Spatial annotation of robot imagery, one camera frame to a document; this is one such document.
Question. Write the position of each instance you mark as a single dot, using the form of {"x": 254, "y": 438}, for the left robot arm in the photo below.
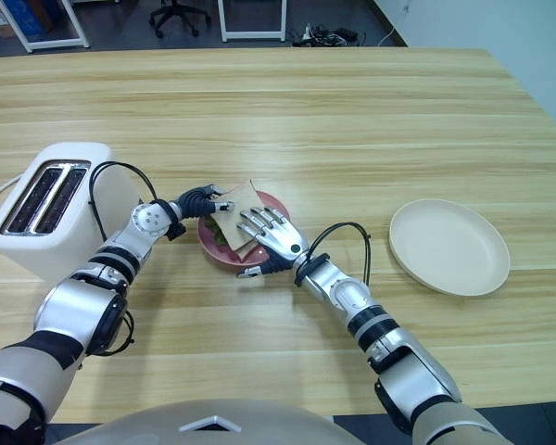
{"x": 74, "y": 306}

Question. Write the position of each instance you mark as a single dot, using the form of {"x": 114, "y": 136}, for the pink plate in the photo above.
{"x": 218, "y": 256}

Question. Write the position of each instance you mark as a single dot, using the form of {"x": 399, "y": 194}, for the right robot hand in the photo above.
{"x": 280, "y": 236}

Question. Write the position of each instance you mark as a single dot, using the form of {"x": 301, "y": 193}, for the bread slice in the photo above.
{"x": 244, "y": 250}
{"x": 231, "y": 222}

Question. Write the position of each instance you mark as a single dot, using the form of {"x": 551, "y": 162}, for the black office chair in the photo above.
{"x": 178, "y": 14}

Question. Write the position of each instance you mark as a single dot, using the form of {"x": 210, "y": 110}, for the cream plate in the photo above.
{"x": 449, "y": 245}

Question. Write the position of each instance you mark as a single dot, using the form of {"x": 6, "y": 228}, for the white table frame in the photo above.
{"x": 51, "y": 45}
{"x": 255, "y": 35}

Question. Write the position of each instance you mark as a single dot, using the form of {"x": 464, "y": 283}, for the green lettuce leaf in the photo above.
{"x": 219, "y": 236}

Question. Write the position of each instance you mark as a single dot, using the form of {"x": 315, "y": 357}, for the blue box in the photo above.
{"x": 23, "y": 18}

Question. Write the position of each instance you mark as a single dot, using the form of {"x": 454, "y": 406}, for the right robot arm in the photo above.
{"x": 352, "y": 296}

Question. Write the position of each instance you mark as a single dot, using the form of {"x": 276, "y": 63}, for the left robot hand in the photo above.
{"x": 195, "y": 201}

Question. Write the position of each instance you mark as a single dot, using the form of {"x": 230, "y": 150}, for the robot body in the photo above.
{"x": 204, "y": 417}

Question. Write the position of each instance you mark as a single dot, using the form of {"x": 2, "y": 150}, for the cream toaster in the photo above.
{"x": 60, "y": 232}

